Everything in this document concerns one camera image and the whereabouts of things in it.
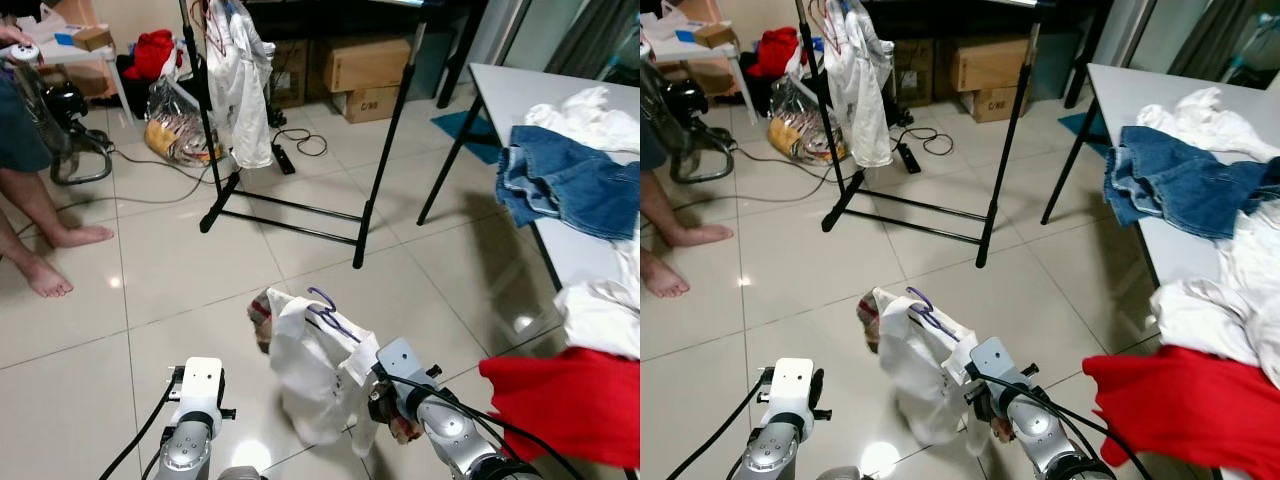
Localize purple wire hanger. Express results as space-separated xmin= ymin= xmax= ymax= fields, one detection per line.
xmin=305 ymin=287 xmax=363 ymax=346
xmin=905 ymin=287 xmax=963 ymax=343

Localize red polo shirt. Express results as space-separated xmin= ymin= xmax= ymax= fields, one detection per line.
xmin=1082 ymin=345 xmax=1280 ymax=471
xmin=478 ymin=347 xmax=641 ymax=471

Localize bare person leg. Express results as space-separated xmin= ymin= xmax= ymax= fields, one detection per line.
xmin=640 ymin=245 xmax=693 ymax=299
xmin=0 ymin=205 xmax=74 ymax=299
xmin=640 ymin=170 xmax=736 ymax=249
xmin=0 ymin=165 xmax=116 ymax=249

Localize clear plastic bag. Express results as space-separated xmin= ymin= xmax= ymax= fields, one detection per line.
xmin=767 ymin=75 xmax=836 ymax=166
xmin=143 ymin=75 xmax=223 ymax=168

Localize black clothes rack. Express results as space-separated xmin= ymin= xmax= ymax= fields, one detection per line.
xmin=178 ymin=0 xmax=426 ymax=269
xmin=795 ymin=0 xmax=1046 ymax=269

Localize teal floor mat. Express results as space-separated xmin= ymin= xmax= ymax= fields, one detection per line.
xmin=432 ymin=108 xmax=504 ymax=166
xmin=1058 ymin=110 xmax=1099 ymax=161

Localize blue denim jeans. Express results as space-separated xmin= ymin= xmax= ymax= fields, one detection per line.
xmin=1103 ymin=125 xmax=1280 ymax=241
xmin=495 ymin=125 xmax=641 ymax=243

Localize printed cardboard box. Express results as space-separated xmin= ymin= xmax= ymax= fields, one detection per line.
xmin=335 ymin=88 xmax=403 ymax=125
xmin=958 ymin=88 xmax=1023 ymax=125

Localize plain white shirt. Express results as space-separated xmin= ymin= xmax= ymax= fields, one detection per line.
xmin=825 ymin=0 xmax=896 ymax=169
xmin=205 ymin=0 xmax=278 ymax=171

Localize dark blue shorts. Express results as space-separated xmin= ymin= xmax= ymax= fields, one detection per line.
xmin=640 ymin=90 xmax=668 ymax=171
xmin=0 ymin=65 xmax=53 ymax=173

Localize black floor fan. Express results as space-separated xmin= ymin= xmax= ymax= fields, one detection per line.
xmin=22 ymin=75 xmax=113 ymax=187
xmin=640 ymin=62 xmax=736 ymax=186

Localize tall cardboard box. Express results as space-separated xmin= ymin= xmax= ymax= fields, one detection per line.
xmin=890 ymin=40 xmax=936 ymax=109
xmin=268 ymin=40 xmax=309 ymax=109

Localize large cardboard box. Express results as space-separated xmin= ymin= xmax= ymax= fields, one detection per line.
xmin=322 ymin=38 xmax=413 ymax=94
xmin=950 ymin=38 xmax=1031 ymax=94

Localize red cloth bundle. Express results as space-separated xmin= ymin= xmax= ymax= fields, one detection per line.
xmin=125 ymin=28 xmax=183 ymax=83
xmin=757 ymin=27 xmax=806 ymax=81

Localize white side table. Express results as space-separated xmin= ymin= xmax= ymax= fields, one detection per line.
xmin=645 ymin=15 xmax=756 ymax=126
xmin=35 ymin=20 xmax=136 ymax=126

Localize white crumpled shirt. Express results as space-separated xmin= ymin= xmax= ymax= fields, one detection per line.
xmin=1135 ymin=85 xmax=1280 ymax=163
xmin=523 ymin=85 xmax=641 ymax=153

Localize black desk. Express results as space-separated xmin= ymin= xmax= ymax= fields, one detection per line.
xmin=865 ymin=0 xmax=1116 ymax=109
xmin=240 ymin=0 xmax=491 ymax=109

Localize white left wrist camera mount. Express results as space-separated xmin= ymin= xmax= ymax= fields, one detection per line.
xmin=765 ymin=357 xmax=816 ymax=421
xmin=181 ymin=357 xmax=225 ymax=426

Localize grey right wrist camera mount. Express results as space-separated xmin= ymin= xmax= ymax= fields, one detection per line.
xmin=968 ymin=337 xmax=1021 ymax=391
xmin=372 ymin=337 xmax=433 ymax=396

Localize black power cable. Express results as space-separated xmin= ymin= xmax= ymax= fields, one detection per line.
xmin=275 ymin=125 xmax=329 ymax=159
xmin=900 ymin=125 xmax=956 ymax=159

